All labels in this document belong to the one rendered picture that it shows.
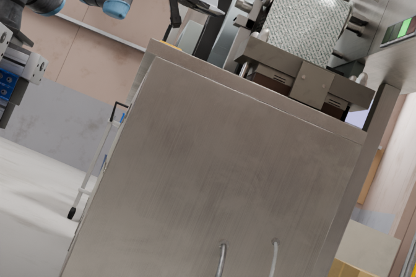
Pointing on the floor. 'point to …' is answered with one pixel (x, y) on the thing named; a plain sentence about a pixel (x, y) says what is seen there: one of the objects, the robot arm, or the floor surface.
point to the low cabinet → (368, 248)
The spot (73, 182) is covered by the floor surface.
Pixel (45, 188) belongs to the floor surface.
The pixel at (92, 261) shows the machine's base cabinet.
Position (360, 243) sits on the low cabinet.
